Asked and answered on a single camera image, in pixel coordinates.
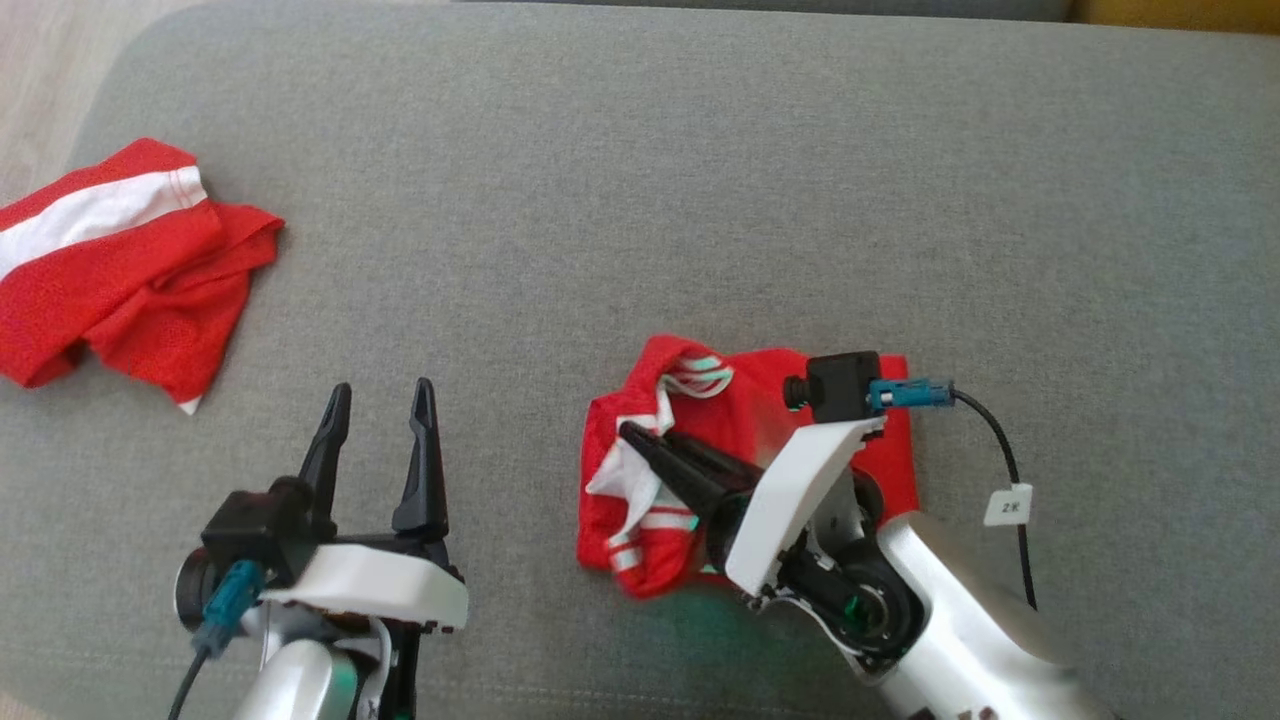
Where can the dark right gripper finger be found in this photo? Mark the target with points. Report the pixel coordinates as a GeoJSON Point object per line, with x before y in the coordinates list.
{"type": "Point", "coordinates": [680, 475]}
{"type": "Point", "coordinates": [715, 455]}

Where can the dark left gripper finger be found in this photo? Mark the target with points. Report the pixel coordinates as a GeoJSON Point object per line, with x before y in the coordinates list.
{"type": "Point", "coordinates": [325, 460]}
{"type": "Point", "coordinates": [422, 470]}

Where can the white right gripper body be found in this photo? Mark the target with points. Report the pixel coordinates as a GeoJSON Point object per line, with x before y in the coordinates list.
{"type": "Point", "coordinates": [795, 500]}

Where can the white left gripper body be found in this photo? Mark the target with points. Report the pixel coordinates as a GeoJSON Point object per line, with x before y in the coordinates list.
{"type": "Point", "coordinates": [375, 585]}

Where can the red t-shirt white sleeves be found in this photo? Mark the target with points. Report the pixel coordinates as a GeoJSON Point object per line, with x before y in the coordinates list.
{"type": "Point", "coordinates": [760, 410]}

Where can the red shorts white stripe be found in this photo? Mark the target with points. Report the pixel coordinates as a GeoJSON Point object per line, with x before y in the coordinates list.
{"type": "Point", "coordinates": [110, 290]}

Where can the large grey sofa seat cushion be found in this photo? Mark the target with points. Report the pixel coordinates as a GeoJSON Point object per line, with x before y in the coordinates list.
{"type": "Point", "coordinates": [600, 180]}

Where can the yellow sofa cushion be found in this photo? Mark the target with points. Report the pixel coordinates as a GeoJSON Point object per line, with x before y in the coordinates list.
{"type": "Point", "coordinates": [1180, 10]}

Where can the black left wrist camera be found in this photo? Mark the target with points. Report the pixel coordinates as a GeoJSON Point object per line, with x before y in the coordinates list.
{"type": "Point", "coordinates": [255, 530]}

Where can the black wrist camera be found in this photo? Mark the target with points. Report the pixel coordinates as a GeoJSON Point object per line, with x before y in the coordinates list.
{"type": "Point", "coordinates": [840, 385]}
{"type": "Point", "coordinates": [255, 530]}

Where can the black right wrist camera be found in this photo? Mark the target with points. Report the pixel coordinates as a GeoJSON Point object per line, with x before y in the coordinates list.
{"type": "Point", "coordinates": [840, 385]}

